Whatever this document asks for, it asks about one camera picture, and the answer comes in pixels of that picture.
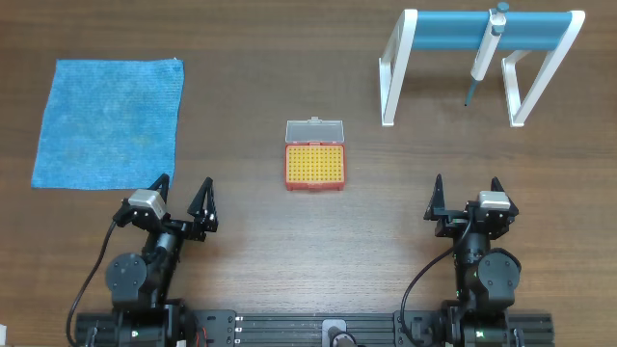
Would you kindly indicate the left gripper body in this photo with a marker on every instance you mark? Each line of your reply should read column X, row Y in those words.
column 185, row 230

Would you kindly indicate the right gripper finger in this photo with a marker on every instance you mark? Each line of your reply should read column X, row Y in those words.
column 437, row 200
column 501, row 187

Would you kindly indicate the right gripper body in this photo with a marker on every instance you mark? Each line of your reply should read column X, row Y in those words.
column 453, row 226

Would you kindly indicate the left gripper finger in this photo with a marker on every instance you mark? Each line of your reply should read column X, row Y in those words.
column 207, row 202
column 163, row 185

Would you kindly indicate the white pipette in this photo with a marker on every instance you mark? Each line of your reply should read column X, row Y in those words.
column 487, row 53

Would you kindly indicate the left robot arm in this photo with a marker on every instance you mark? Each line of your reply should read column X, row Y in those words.
column 126, row 279

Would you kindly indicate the blue cloth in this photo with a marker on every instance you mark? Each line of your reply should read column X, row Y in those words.
column 108, row 125

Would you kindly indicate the red and yellow tip box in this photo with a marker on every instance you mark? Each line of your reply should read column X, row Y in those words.
column 314, row 166

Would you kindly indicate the white and blue stand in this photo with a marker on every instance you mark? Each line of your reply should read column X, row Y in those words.
column 443, row 31

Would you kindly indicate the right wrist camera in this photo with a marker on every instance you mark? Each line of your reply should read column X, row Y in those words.
column 493, row 200

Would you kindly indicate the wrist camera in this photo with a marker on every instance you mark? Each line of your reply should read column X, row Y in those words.
column 147, row 201
column 493, row 200

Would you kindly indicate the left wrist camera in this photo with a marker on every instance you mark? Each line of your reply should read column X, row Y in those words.
column 147, row 201

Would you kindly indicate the mounting rail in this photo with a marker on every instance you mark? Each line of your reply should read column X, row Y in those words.
column 289, row 330

